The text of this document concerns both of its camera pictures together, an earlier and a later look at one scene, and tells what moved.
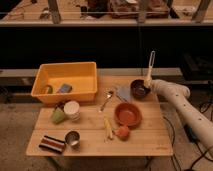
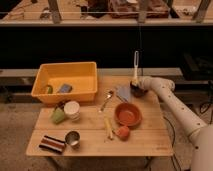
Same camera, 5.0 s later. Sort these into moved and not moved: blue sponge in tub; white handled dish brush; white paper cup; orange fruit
Moved: white handled dish brush
Not moved: blue sponge in tub; orange fruit; white paper cup
